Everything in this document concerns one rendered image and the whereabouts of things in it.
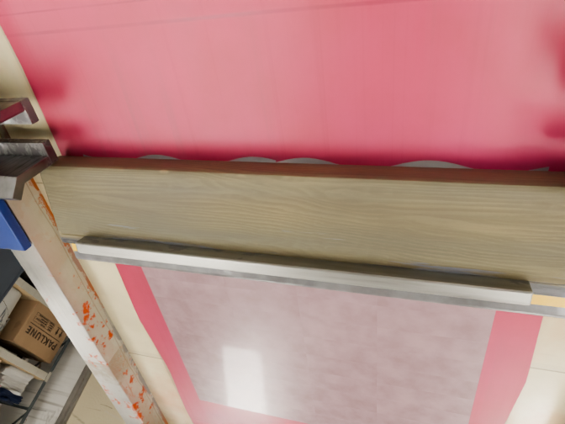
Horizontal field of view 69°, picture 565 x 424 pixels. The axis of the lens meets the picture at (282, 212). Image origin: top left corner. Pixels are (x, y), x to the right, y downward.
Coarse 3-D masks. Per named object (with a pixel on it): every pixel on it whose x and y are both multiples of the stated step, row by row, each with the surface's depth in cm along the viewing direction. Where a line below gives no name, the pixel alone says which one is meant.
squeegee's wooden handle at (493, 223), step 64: (64, 192) 35; (128, 192) 33; (192, 192) 31; (256, 192) 29; (320, 192) 28; (384, 192) 26; (448, 192) 25; (512, 192) 24; (320, 256) 30; (384, 256) 28; (448, 256) 27; (512, 256) 26
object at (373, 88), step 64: (256, 0) 25; (320, 0) 24; (384, 0) 23; (448, 0) 22; (512, 0) 21; (320, 64) 26; (384, 64) 25; (448, 64) 24; (512, 64) 23; (320, 128) 29; (384, 128) 27; (448, 128) 26; (512, 128) 25; (320, 320) 41; (384, 320) 38; (448, 320) 36; (512, 320) 34; (320, 384) 47; (384, 384) 44; (448, 384) 41; (512, 384) 38
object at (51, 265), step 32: (0, 128) 37; (32, 192) 40; (32, 224) 40; (32, 256) 42; (64, 256) 44; (64, 288) 45; (64, 320) 48; (96, 320) 50; (96, 352) 51; (128, 352) 56; (128, 384) 56; (128, 416) 60; (160, 416) 64
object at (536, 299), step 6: (72, 246) 39; (534, 294) 27; (534, 300) 28; (540, 300) 27; (546, 300) 27; (552, 300) 27; (558, 300) 27; (564, 300) 27; (558, 306) 27; (564, 306) 27
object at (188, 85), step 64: (0, 0) 30; (64, 0) 28; (128, 0) 27; (192, 0) 26; (64, 64) 31; (128, 64) 30; (192, 64) 28; (256, 64) 27; (64, 128) 35; (128, 128) 33; (192, 128) 32; (256, 128) 30; (192, 320) 47; (256, 320) 43; (192, 384) 56; (256, 384) 51
